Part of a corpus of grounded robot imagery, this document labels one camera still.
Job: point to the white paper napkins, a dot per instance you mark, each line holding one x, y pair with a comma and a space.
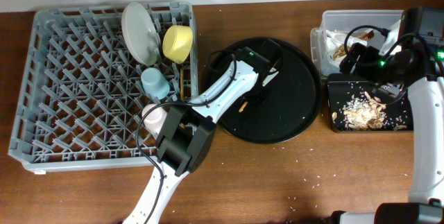
334, 43

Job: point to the yellow bowl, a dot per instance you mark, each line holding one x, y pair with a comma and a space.
177, 43

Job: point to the clear plastic waste bin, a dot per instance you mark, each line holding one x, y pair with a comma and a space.
343, 21

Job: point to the grey plastic dishwasher rack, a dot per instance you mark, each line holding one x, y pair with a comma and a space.
81, 96

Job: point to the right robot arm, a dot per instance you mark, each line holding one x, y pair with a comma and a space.
415, 61

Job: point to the black rectangular tray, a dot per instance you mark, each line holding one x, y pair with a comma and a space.
338, 85

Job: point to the grey round plate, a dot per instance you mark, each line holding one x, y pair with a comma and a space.
139, 33

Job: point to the round black serving tray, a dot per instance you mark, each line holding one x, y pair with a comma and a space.
294, 99

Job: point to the brown food scraps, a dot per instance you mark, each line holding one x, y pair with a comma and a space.
364, 112

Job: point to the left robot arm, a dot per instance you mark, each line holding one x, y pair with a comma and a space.
184, 133

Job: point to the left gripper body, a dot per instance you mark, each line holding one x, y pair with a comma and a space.
259, 93

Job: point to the pink plastic cup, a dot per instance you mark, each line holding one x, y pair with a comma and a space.
154, 121

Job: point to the blue plastic cup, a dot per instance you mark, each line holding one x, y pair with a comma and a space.
154, 83

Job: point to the wooden chopstick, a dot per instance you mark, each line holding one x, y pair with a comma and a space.
243, 107
182, 94

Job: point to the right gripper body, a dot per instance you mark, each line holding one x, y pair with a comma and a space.
371, 67

